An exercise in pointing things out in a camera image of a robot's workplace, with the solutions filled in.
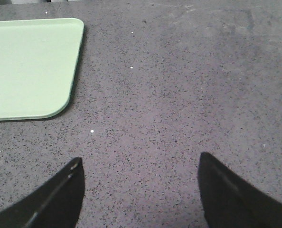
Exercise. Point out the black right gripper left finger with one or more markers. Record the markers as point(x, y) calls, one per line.
point(56, 204)

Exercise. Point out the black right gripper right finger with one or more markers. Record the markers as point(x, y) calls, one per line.
point(231, 202)

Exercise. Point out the light green plastic tray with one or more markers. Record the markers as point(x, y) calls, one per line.
point(38, 59)

